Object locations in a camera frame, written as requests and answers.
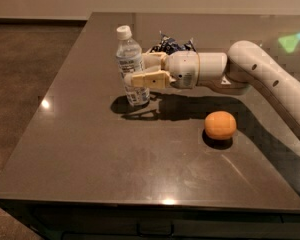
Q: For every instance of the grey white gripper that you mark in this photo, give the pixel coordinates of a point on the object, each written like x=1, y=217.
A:
x=182, y=69

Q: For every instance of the clear plastic bottle blue label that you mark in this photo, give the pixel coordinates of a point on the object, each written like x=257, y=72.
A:
x=129, y=59

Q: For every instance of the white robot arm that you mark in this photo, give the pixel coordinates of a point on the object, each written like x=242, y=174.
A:
x=245, y=64

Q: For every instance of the blue crumpled snack bag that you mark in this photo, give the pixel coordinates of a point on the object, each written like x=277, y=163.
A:
x=169, y=45

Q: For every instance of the orange round fruit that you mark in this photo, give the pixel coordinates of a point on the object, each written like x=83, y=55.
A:
x=220, y=125

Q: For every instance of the dark table front drawer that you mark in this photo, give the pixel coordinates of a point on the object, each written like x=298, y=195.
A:
x=170, y=222

